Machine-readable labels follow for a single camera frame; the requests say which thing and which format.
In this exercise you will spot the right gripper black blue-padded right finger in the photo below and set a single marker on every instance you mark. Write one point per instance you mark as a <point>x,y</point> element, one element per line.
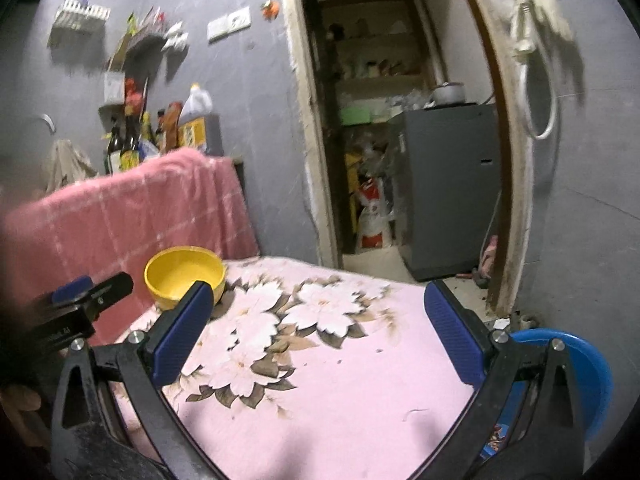
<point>524,420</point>

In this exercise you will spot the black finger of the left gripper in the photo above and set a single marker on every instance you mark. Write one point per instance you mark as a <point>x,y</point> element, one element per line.
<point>69,312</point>

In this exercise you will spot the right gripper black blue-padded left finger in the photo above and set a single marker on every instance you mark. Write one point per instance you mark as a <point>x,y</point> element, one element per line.
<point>89,439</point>

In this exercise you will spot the person's hand at left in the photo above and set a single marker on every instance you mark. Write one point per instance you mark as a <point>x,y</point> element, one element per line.
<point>22,406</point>

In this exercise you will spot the blue plastic basin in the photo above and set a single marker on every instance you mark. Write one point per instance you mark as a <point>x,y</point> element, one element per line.
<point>592,374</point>

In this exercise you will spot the red plaid cloth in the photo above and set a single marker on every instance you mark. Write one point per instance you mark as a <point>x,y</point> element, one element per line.
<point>104,225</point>

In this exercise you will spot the yellow plastic bowl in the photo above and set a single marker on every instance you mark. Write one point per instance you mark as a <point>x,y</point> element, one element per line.
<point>169,274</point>

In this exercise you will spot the beige rag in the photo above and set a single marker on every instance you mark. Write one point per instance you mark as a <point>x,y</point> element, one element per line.
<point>66,165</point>

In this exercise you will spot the dark sauce bottle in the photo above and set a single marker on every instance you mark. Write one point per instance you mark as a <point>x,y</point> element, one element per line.
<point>129,154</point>

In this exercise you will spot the chrome faucet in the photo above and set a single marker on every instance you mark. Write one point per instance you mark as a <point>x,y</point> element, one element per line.
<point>49,122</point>

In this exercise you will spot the pink floral table cloth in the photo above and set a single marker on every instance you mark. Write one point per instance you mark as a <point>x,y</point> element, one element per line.
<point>313,373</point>

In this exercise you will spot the large oil jug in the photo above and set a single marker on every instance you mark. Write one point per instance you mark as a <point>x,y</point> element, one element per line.
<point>199,125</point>

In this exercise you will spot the red white sack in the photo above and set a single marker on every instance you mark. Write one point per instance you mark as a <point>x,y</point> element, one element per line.
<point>373,227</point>

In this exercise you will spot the grey metal cabinet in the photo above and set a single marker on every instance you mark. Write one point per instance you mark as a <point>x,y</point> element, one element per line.
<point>445,171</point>

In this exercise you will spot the metal pot on cabinet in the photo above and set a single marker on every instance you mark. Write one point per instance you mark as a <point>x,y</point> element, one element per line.
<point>448,94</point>

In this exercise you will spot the green box on shelf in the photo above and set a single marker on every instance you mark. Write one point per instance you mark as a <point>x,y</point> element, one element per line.
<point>355,116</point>

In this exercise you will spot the white rubber glove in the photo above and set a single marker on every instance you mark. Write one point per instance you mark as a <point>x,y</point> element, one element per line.
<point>527,15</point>

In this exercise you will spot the wall corner shelf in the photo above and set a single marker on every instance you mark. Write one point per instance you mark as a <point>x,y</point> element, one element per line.
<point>140,42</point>

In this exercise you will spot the white wall basket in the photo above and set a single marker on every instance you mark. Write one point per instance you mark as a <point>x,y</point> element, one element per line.
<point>73,15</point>

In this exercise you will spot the white wall switch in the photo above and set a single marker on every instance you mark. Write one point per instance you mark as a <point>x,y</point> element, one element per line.
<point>228,24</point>

